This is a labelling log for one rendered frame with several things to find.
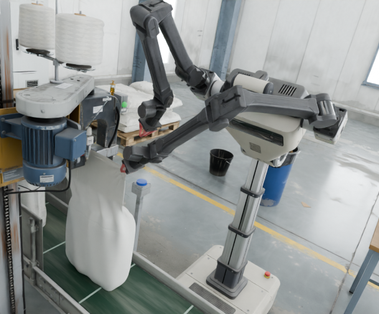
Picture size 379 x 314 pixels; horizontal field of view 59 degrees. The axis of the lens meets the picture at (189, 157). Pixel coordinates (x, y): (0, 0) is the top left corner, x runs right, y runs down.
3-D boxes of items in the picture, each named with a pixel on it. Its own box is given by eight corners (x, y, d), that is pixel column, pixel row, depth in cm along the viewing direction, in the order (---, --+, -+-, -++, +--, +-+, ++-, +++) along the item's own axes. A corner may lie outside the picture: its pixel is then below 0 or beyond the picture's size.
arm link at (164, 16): (172, -5, 109) (154, -16, 114) (142, 22, 108) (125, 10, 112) (205, 78, 148) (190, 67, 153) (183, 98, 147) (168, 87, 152)
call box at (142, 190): (150, 192, 191) (151, 184, 189) (140, 197, 185) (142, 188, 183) (140, 187, 195) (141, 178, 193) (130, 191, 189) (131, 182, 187)
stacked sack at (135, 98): (161, 106, 465) (163, 95, 459) (127, 112, 413) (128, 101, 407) (139, 97, 485) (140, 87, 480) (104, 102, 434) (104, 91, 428)
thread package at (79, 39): (111, 68, 126) (114, 19, 119) (73, 69, 113) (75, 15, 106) (83, 58, 134) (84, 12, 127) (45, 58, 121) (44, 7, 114)
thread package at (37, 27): (64, 52, 137) (65, 8, 131) (32, 52, 126) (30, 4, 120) (43, 45, 145) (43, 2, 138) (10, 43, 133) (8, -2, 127)
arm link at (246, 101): (233, 108, 96) (227, 78, 99) (210, 128, 108) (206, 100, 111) (342, 119, 115) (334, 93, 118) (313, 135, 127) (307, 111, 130)
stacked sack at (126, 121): (158, 122, 475) (159, 112, 469) (126, 130, 423) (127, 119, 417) (136, 113, 495) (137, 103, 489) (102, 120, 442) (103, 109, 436)
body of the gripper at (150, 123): (137, 120, 152) (144, 109, 147) (153, 118, 159) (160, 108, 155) (144, 131, 150) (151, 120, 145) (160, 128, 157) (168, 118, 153)
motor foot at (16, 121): (44, 139, 126) (44, 118, 123) (14, 146, 117) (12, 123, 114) (30, 131, 131) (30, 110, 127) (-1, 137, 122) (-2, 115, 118)
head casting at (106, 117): (117, 145, 174) (122, 89, 162) (78, 156, 155) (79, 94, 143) (80, 127, 188) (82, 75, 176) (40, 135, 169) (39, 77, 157)
